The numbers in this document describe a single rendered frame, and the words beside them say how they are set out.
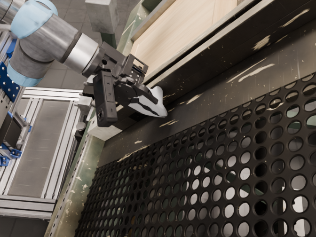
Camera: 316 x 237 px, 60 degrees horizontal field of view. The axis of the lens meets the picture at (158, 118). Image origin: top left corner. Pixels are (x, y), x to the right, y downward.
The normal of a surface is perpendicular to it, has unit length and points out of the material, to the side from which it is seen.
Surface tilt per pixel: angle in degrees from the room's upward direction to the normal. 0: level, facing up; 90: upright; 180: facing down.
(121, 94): 89
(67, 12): 0
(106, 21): 90
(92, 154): 37
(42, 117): 0
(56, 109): 0
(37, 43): 81
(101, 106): 56
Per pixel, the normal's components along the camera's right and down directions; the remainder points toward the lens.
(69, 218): 0.59, -0.33
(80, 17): 0.00, -0.53
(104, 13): -0.19, 0.83
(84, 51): 0.41, 0.11
